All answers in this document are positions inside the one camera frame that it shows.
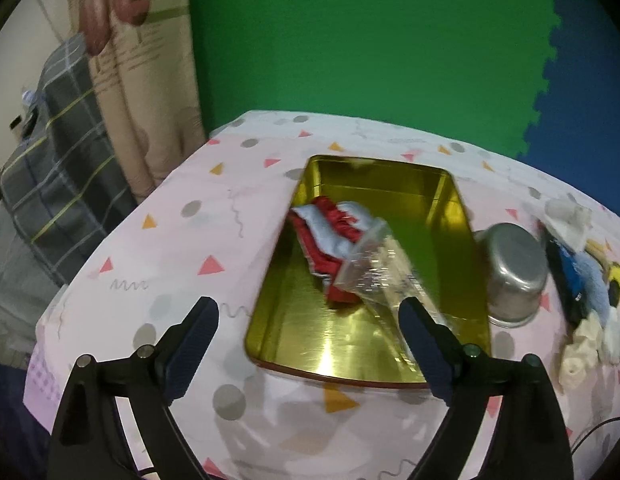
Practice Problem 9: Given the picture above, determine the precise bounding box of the cream sock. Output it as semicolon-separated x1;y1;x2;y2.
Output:
557;310;603;391

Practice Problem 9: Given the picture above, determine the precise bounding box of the grey plaid blanket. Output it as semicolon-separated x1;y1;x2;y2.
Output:
0;35;141;286

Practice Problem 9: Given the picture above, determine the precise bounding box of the red cloth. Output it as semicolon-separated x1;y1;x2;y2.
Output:
289;196;371;306

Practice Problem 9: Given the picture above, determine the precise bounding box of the yellow plush toy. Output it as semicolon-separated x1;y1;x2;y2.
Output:
587;240;620;306

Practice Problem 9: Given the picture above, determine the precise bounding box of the beige printed curtain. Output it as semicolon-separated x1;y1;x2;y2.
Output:
65;0;208;206

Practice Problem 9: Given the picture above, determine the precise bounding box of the blue snack packet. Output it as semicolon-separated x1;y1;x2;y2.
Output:
544;237;590;326

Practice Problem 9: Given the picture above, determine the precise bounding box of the white and mint soft toy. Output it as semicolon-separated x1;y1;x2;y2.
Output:
542;197;595;251

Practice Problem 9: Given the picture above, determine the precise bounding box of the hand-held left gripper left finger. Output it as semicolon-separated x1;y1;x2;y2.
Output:
46;296;221;480

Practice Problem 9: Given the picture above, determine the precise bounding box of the blue foam mat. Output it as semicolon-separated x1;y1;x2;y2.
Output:
520;0;620;211

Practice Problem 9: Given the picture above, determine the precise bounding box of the blue fuzzy sock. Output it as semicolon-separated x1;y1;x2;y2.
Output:
572;250;613;311

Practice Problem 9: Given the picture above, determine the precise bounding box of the black cable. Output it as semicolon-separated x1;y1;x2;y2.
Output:
570;417;620;453

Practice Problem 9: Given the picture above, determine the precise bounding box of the green foam mat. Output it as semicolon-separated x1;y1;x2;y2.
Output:
185;0;563;163

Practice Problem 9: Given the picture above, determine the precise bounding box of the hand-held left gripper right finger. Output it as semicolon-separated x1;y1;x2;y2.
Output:
397;296;575;480

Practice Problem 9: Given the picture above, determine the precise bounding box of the steel bowl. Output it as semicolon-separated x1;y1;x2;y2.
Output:
474;222;549;330

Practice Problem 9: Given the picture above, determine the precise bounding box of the gold metal tin tray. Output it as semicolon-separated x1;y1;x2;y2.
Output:
244;155;493;390

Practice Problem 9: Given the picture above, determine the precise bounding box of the grey bed sheet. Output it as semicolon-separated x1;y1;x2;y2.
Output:
0;200;66;371

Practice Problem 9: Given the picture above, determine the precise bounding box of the clear plastic bag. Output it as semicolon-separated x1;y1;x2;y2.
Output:
335;222;458;376

